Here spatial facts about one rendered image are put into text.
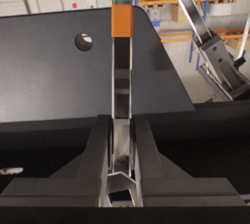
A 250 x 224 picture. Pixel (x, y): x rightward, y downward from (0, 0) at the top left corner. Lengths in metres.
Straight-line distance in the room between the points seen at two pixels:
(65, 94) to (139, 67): 0.09
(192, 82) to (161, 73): 10.82
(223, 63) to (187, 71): 10.31
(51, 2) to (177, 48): 6.36
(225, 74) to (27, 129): 0.28
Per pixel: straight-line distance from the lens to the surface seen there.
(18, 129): 0.28
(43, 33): 0.19
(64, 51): 0.19
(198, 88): 11.33
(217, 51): 0.27
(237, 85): 0.30
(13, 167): 0.28
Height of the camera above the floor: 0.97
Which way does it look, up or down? 32 degrees up
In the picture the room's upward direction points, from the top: 175 degrees clockwise
